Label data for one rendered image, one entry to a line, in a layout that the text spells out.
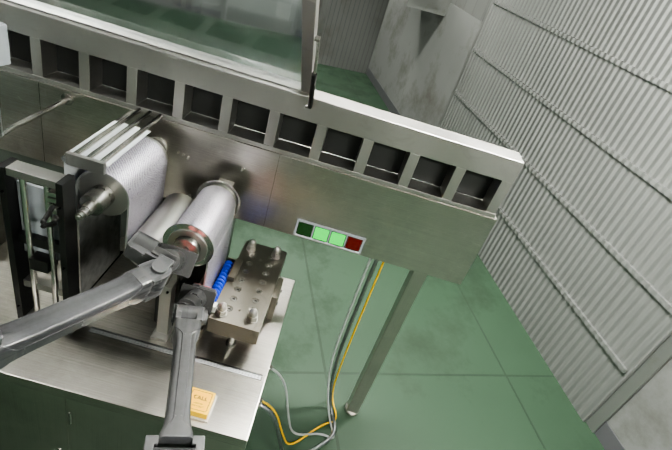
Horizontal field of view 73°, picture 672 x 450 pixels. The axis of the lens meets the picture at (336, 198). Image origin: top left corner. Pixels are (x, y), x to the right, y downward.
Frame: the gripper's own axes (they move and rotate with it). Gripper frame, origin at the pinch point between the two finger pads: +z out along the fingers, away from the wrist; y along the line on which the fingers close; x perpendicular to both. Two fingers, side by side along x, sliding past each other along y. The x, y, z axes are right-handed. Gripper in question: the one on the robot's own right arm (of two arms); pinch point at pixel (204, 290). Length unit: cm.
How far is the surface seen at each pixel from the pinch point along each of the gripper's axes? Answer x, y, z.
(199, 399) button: -25.1, 9.8, -15.1
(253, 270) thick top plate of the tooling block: 5.5, 10.9, 18.9
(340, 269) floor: -19, 56, 189
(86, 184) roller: 23.5, -36.0, -14.4
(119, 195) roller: 23.2, -26.8, -14.3
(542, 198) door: 74, 181, 188
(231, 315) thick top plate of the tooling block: -5.0, 10.1, -0.4
